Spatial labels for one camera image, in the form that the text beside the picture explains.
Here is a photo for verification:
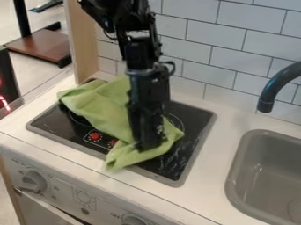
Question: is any tap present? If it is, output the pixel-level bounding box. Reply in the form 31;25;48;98
256;60;301;114

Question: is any brown wooden table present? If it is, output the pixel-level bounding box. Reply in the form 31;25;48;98
4;21;75;69

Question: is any green cloth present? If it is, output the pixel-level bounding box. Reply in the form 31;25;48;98
56;75;187;172

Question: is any black computer case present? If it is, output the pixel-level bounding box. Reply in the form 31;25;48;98
0;45;24;116

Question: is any toy sink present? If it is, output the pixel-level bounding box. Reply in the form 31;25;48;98
223;128;301;225

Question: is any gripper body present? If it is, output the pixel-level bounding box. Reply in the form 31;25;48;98
124;62;173;153

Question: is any toy stove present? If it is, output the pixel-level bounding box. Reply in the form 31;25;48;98
25;76;219;188

